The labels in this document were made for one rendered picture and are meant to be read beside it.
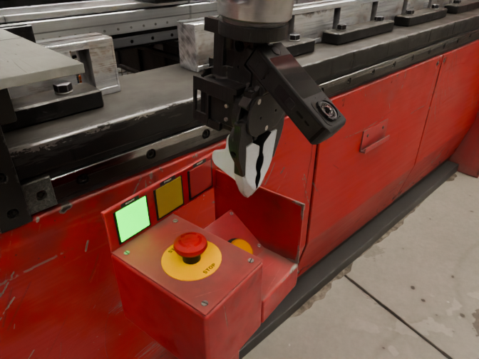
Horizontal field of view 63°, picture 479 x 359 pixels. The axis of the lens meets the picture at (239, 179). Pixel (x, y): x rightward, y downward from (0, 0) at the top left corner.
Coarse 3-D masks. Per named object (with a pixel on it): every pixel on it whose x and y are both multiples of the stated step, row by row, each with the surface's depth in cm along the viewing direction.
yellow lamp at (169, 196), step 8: (168, 184) 52; (176, 184) 53; (160, 192) 51; (168, 192) 52; (176, 192) 53; (160, 200) 51; (168, 200) 53; (176, 200) 54; (160, 208) 52; (168, 208) 53; (160, 216) 52
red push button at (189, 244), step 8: (192, 232) 46; (176, 240) 45; (184, 240) 45; (192, 240) 45; (200, 240) 45; (176, 248) 44; (184, 248) 44; (192, 248) 44; (200, 248) 44; (184, 256) 44; (192, 256) 44; (200, 256) 47
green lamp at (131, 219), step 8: (144, 200) 49; (128, 208) 47; (136, 208) 48; (144, 208) 49; (120, 216) 47; (128, 216) 48; (136, 216) 49; (144, 216) 50; (120, 224) 47; (128, 224) 48; (136, 224) 49; (144, 224) 50; (120, 232) 47; (128, 232) 49; (136, 232) 50
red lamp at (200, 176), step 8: (208, 160) 57; (200, 168) 56; (208, 168) 58; (192, 176) 55; (200, 176) 57; (208, 176) 58; (192, 184) 56; (200, 184) 57; (208, 184) 59; (192, 192) 56
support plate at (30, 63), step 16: (0, 32) 54; (0, 48) 45; (16, 48) 45; (32, 48) 45; (48, 48) 45; (0, 64) 39; (16, 64) 39; (32, 64) 39; (48, 64) 39; (64, 64) 39; (80, 64) 40; (0, 80) 35; (16, 80) 36; (32, 80) 37
